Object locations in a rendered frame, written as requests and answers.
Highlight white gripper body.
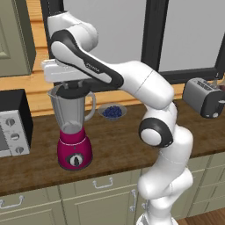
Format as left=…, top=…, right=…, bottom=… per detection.
left=40, top=59, right=95, bottom=84

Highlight black blender lid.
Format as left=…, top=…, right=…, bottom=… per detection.
left=54, top=83, right=91, bottom=100

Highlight blender with magenta base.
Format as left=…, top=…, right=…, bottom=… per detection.
left=47, top=85, right=98, bottom=172

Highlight grey glass bowl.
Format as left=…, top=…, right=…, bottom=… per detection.
left=97, top=103, right=128, bottom=121

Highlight blueberries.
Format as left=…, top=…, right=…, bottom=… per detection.
left=102, top=105, right=123, bottom=119

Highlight black and silver toaster oven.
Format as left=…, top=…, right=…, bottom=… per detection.
left=0, top=89, right=34, bottom=159

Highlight olive green drawer front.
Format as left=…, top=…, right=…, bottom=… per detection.
left=0, top=185, right=62, bottom=218
left=58, top=169, right=142, bottom=198

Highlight olive green cupboard door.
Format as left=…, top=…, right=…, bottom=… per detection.
left=0, top=208, right=67, bottom=225
left=134, top=192, right=151, bottom=225
left=62, top=185, right=139, bottom=225

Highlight olive green drawer unit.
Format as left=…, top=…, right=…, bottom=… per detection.
left=172, top=151, right=225, bottom=220

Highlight olive green wall cupboard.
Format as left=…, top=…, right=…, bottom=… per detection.
left=0, top=0, right=37, bottom=78

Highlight black window frame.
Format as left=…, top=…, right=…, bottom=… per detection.
left=40, top=0, right=225, bottom=85

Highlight silver drawer handle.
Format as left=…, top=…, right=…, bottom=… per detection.
left=0, top=195, right=25, bottom=210
left=92, top=177, right=114, bottom=189

